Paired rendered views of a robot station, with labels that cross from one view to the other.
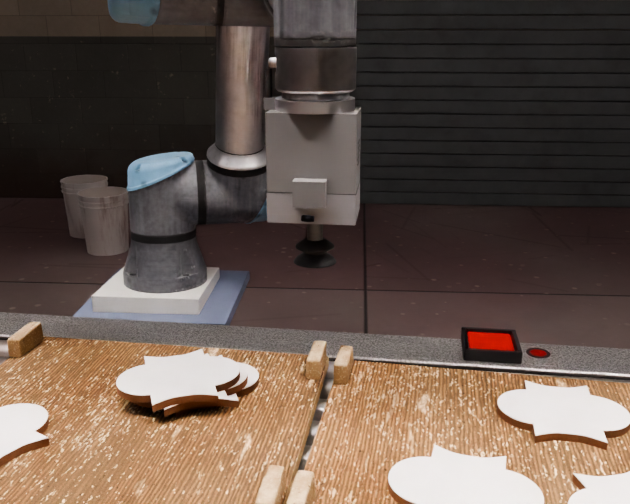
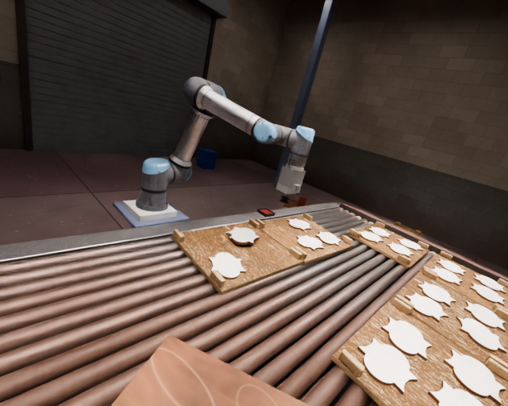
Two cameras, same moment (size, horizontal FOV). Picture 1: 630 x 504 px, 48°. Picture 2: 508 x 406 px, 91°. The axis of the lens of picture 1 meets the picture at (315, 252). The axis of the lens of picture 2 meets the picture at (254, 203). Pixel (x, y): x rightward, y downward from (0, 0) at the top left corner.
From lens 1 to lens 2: 0.94 m
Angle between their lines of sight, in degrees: 52
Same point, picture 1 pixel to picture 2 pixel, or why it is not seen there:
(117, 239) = not seen: outside the picture
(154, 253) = (159, 196)
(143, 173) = (159, 168)
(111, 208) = not seen: outside the picture
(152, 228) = (160, 188)
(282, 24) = (301, 151)
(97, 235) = not seen: outside the picture
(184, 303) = (172, 213)
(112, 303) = (147, 217)
